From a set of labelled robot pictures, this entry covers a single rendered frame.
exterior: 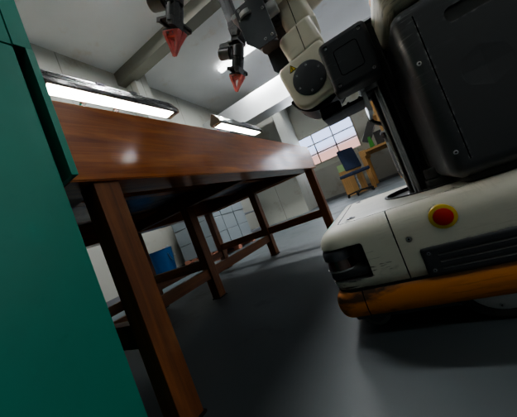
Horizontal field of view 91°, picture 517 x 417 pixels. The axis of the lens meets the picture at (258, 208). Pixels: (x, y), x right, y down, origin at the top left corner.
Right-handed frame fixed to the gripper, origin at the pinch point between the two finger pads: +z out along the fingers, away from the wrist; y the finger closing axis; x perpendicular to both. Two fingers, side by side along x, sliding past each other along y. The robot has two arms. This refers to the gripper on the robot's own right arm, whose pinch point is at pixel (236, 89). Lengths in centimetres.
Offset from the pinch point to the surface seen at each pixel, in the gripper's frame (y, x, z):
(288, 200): -559, -143, 131
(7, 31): 89, 1, 14
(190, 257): -179, -171, 181
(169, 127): 52, 6, 25
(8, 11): 87, 0, 9
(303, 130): -762, -170, -86
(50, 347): 98, 26, 63
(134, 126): 65, 6, 27
